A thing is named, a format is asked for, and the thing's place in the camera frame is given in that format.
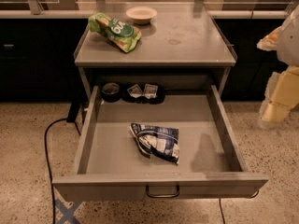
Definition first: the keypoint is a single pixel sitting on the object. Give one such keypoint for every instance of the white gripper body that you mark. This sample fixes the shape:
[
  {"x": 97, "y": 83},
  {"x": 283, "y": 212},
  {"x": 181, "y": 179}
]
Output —
[{"x": 290, "y": 44}]

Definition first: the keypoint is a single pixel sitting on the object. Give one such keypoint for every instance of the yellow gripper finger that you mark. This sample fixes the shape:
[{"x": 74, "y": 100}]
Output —
[{"x": 270, "y": 41}]

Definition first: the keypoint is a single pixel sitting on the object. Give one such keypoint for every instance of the blue chip bag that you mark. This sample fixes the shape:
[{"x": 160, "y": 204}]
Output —
[{"x": 162, "y": 142}]

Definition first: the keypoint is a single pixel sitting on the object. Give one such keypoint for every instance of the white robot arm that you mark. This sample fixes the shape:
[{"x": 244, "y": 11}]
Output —
[{"x": 288, "y": 41}]

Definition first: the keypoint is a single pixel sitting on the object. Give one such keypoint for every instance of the grey open drawer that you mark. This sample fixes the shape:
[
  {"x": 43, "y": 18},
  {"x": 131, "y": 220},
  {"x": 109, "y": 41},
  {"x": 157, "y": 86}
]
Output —
[{"x": 109, "y": 165}]

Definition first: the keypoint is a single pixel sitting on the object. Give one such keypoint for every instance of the green chip bag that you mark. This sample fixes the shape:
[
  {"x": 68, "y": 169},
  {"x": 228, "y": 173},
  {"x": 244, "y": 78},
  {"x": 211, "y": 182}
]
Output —
[{"x": 123, "y": 35}]

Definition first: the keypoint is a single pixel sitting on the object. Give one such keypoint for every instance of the grey metal cabinet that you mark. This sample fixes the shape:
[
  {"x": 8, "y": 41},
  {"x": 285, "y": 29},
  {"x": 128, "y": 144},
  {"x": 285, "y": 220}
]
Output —
[{"x": 180, "y": 35}]

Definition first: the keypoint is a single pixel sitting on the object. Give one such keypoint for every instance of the black tray with packets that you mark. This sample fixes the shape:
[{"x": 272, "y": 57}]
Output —
[{"x": 152, "y": 94}]

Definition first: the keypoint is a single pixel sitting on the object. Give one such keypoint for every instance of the white paper bowl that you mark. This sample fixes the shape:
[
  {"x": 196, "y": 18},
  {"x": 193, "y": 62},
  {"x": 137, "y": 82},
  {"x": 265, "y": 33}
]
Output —
[{"x": 141, "y": 15}]

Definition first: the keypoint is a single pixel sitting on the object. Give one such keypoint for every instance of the black tape roll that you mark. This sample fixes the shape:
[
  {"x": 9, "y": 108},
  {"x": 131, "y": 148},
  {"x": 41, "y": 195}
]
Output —
[{"x": 111, "y": 92}]

